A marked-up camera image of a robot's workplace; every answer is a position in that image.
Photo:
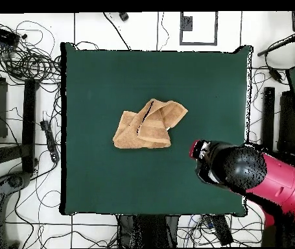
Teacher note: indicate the tan terry towel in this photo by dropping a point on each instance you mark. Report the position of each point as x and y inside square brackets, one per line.
[149, 127]

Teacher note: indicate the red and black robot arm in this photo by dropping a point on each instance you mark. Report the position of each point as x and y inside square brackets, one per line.
[266, 176]

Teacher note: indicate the black power strip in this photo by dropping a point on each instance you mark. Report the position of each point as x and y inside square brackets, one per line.
[222, 230]
[50, 140]

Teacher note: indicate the dark green tablecloth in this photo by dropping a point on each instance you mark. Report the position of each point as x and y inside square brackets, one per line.
[110, 181]

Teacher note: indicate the black power adapter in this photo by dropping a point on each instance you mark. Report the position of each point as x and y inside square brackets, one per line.
[275, 74]

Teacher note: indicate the black tripod rod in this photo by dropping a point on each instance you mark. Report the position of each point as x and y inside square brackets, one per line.
[279, 44]

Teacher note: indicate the black metal stand frame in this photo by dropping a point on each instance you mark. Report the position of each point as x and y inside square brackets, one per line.
[29, 116]
[268, 116]

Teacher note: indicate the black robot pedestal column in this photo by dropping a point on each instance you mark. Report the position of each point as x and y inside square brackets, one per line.
[147, 230]

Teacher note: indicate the black switch box with ports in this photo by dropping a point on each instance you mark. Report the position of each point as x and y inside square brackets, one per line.
[2, 35]

